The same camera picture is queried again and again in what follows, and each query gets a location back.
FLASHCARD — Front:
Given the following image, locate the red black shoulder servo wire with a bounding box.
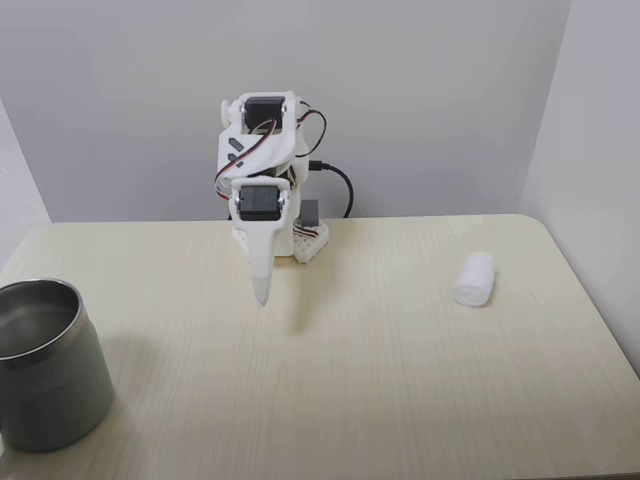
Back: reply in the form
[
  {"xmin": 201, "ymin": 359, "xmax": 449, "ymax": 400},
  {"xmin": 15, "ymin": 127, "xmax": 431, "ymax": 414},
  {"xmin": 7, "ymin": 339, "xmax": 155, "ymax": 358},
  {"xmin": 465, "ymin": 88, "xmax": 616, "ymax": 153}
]
[{"xmin": 298, "ymin": 102, "xmax": 328, "ymax": 157}]

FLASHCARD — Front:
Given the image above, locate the stainless steel cup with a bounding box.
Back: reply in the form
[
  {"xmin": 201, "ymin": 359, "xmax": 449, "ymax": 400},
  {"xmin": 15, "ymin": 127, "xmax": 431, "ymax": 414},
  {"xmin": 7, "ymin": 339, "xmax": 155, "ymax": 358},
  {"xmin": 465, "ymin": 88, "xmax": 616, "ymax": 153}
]
[{"xmin": 0, "ymin": 278, "xmax": 116, "ymax": 454}]

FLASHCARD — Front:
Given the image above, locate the red black forearm servo wire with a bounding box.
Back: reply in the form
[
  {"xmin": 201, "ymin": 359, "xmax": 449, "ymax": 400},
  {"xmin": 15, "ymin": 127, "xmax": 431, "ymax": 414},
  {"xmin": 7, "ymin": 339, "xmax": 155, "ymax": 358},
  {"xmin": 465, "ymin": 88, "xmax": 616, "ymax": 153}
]
[{"xmin": 214, "ymin": 119, "xmax": 279, "ymax": 202}]

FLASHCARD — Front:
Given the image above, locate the white gauze dressing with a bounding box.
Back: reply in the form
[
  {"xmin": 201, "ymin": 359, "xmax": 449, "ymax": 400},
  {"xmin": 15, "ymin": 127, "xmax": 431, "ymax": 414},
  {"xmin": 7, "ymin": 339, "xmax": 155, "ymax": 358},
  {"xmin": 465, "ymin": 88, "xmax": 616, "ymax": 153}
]
[{"xmin": 452, "ymin": 251, "xmax": 501, "ymax": 308}]

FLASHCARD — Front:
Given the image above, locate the black power cable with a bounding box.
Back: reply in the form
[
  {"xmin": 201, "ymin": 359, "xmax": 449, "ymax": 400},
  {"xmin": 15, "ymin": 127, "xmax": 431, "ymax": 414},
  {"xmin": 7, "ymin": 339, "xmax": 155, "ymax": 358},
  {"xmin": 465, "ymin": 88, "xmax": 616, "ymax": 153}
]
[{"xmin": 309, "ymin": 159, "xmax": 355, "ymax": 220}]

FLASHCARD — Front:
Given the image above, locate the small grey block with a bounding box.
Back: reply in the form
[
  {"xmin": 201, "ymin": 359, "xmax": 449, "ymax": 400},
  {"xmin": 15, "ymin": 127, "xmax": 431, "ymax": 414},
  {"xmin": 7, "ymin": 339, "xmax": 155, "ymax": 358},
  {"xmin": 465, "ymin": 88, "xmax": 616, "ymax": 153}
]
[{"xmin": 300, "ymin": 199, "xmax": 322, "ymax": 227}]

